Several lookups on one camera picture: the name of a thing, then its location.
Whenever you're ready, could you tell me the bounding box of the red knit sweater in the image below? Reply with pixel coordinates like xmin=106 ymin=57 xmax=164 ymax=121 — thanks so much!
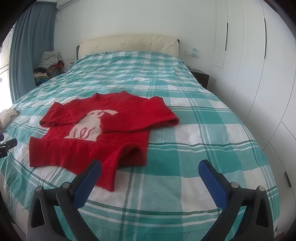
xmin=29 ymin=91 xmax=180 ymax=192

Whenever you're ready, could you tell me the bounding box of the pile of clothes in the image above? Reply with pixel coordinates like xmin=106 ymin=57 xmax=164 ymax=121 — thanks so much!
xmin=33 ymin=51 xmax=65 ymax=87

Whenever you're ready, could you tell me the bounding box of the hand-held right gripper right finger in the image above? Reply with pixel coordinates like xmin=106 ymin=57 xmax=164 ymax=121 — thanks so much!
xmin=198 ymin=159 xmax=281 ymax=241

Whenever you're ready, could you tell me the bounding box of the white wardrobe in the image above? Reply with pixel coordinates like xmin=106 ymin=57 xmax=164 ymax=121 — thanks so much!
xmin=211 ymin=0 xmax=296 ymax=232

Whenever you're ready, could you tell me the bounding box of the cream pillow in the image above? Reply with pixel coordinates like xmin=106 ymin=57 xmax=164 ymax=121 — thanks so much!
xmin=76 ymin=35 xmax=180 ymax=62

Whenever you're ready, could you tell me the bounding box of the beige patterned cushion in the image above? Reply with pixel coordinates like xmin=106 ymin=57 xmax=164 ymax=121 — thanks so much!
xmin=0 ymin=109 xmax=20 ymax=131

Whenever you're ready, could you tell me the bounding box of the teal plaid blanket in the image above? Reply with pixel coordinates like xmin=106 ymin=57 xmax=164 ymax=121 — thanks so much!
xmin=0 ymin=51 xmax=278 ymax=241

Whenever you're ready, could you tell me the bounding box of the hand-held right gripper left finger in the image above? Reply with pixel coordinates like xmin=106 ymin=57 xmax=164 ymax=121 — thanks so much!
xmin=26 ymin=159 xmax=109 ymax=241

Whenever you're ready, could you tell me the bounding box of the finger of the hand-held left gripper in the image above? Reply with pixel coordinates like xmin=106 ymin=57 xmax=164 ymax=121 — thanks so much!
xmin=0 ymin=138 xmax=18 ymax=158

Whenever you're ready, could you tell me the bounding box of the dark wooden nightstand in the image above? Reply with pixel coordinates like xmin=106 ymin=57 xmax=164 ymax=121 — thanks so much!
xmin=190 ymin=68 xmax=210 ymax=88

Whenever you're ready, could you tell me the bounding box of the blue curtain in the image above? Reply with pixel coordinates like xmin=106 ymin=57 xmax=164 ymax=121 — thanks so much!
xmin=8 ymin=2 xmax=57 ymax=103

